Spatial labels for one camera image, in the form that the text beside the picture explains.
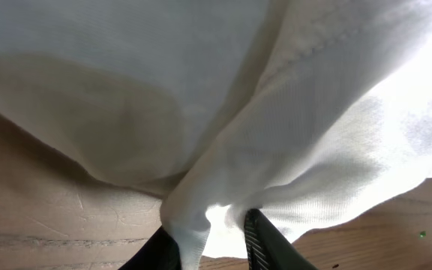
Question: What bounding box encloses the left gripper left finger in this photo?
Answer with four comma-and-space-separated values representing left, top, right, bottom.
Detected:
119, 226, 182, 270

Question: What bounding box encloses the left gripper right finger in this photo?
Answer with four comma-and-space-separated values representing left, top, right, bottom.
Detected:
244, 209, 317, 270

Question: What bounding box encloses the white t-shirt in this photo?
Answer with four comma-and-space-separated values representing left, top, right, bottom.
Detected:
0, 1, 432, 269

